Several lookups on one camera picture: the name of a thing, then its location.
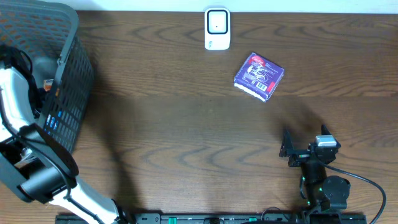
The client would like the purple snack package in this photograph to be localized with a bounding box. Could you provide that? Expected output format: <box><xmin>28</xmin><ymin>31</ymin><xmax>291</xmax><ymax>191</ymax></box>
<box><xmin>234</xmin><ymin>52</ymin><xmax>285</xmax><ymax>102</ymax></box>

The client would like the orange tissue pack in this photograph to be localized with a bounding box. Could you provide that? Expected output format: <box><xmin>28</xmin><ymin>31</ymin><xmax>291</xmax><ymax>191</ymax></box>
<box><xmin>42</xmin><ymin>79</ymin><xmax>60</xmax><ymax>96</ymax></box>

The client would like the blue snack bar wrapper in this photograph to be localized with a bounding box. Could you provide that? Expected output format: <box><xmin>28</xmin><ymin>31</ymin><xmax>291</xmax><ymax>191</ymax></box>
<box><xmin>46</xmin><ymin>110</ymin><xmax>63</xmax><ymax>131</ymax></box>

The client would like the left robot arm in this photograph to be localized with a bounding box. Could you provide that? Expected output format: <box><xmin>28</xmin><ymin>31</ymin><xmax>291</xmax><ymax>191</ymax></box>
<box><xmin>1</xmin><ymin>45</ymin><xmax>130</xmax><ymax>223</ymax></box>

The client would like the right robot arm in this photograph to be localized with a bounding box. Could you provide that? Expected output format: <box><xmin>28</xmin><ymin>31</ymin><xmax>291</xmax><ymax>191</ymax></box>
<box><xmin>279</xmin><ymin>125</ymin><xmax>351</xmax><ymax>223</ymax></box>

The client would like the white barcode scanner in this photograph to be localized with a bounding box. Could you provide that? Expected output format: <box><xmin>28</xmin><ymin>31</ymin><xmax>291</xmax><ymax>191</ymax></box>
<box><xmin>204</xmin><ymin>7</ymin><xmax>231</xmax><ymax>50</ymax></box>

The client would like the grey plastic mesh basket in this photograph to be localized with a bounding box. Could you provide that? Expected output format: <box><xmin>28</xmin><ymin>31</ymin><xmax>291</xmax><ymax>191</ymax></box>
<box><xmin>0</xmin><ymin>0</ymin><xmax>95</xmax><ymax>203</ymax></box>

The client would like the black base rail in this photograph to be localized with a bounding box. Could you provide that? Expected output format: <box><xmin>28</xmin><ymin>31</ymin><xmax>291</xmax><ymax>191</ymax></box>
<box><xmin>55</xmin><ymin>212</ymin><xmax>368</xmax><ymax>224</ymax></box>

